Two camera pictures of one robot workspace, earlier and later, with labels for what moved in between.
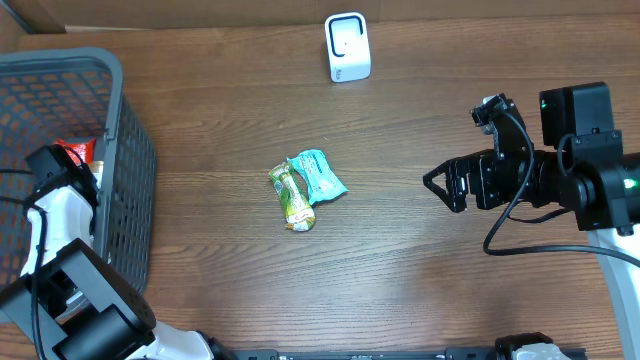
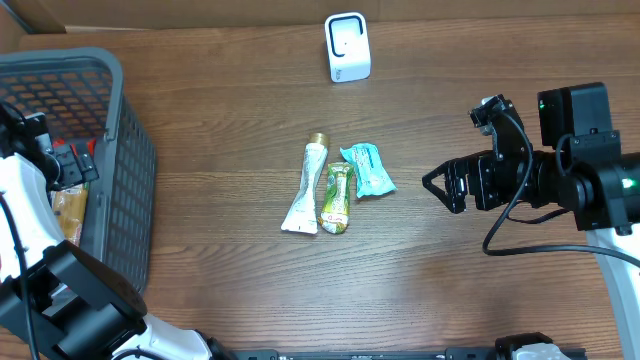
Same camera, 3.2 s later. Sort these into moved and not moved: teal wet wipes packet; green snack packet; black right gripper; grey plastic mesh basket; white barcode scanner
Moved: teal wet wipes packet; green snack packet
Not moved: white barcode scanner; black right gripper; grey plastic mesh basket
